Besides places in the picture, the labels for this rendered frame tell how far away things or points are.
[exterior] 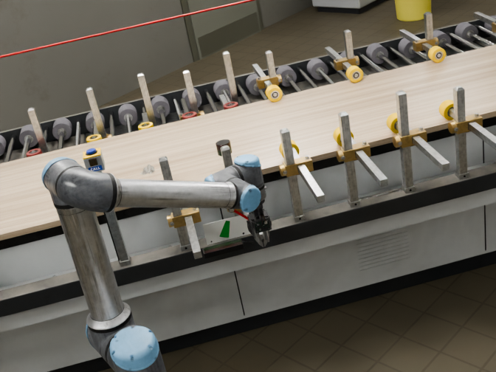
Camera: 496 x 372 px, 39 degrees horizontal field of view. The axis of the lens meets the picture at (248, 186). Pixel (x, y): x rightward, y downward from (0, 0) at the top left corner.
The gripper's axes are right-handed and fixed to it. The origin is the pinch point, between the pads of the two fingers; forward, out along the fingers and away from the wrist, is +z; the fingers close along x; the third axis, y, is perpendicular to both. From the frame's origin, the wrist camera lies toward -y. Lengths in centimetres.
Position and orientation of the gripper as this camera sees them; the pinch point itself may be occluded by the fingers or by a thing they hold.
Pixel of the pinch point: (263, 242)
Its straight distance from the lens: 268.1
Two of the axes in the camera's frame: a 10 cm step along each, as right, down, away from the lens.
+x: 9.7, -2.4, 0.9
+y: 1.8, 4.0, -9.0
